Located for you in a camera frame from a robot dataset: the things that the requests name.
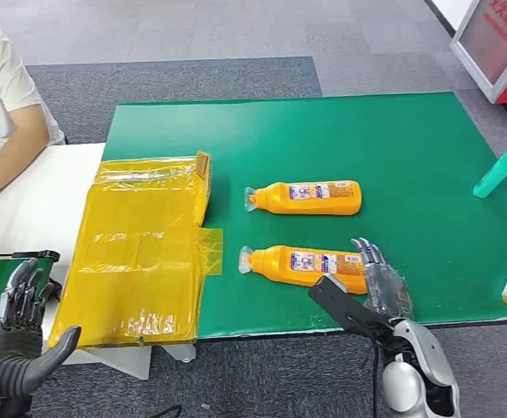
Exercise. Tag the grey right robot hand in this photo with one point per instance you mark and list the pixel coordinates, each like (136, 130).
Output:
(386, 291)

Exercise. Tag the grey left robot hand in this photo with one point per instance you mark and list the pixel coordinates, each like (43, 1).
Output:
(9, 357)

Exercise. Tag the orange bottle with clear cap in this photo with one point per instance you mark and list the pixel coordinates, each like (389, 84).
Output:
(310, 202)
(279, 265)

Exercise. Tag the person's forearm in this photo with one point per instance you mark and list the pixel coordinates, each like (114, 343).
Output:
(16, 150)

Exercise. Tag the teal plastic bottle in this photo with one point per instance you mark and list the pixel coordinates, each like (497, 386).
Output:
(497, 173)

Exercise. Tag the green table mat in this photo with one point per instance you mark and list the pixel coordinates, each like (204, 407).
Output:
(410, 144)

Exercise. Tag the yellow plastic wrapped cardboard box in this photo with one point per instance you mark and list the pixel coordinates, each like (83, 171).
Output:
(140, 259)

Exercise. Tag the red and white sign stand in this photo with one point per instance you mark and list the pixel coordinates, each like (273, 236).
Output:
(493, 40)

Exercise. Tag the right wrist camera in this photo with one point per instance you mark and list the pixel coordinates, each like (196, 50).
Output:
(345, 306)

